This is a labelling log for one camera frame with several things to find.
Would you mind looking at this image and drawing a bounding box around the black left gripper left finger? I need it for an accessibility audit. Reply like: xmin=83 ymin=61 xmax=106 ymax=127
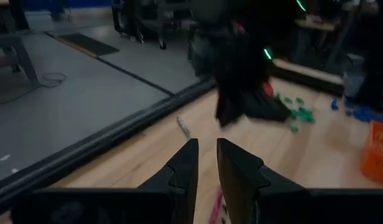
xmin=137 ymin=139 xmax=199 ymax=224

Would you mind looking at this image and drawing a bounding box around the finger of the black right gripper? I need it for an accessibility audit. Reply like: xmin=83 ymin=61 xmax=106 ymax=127
xmin=215 ymin=88 xmax=244 ymax=128
xmin=243 ymin=90 xmax=292 ymax=123

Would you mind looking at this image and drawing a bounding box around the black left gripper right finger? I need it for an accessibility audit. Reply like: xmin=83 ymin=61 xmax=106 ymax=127
xmin=216 ymin=139 xmax=311 ymax=224

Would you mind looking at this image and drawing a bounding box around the pink marker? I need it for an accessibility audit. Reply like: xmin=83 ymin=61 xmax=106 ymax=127
xmin=208 ymin=189 xmax=226 ymax=224

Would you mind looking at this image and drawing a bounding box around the orange plastic basket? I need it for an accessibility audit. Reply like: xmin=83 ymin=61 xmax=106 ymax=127
xmin=361 ymin=120 xmax=383 ymax=187

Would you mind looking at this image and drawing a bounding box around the red desk lamp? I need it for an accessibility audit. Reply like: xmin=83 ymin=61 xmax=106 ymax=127
xmin=234 ymin=21 xmax=275 ymax=99

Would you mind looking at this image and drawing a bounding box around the wooden workbench on wheels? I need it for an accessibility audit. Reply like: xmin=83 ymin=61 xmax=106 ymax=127
xmin=112 ymin=0 xmax=192 ymax=50

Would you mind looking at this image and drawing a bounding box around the dark floor mat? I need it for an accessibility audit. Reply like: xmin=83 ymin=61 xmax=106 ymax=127
xmin=56 ymin=33 xmax=120 ymax=58

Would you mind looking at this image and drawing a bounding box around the wooden side table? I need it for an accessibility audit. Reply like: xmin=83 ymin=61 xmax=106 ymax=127
xmin=0 ymin=0 xmax=40 ymax=88

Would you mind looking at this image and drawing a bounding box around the grey floor cable loop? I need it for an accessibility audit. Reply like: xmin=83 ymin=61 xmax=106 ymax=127
xmin=39 ymin=72 xmax=67 ymax=88

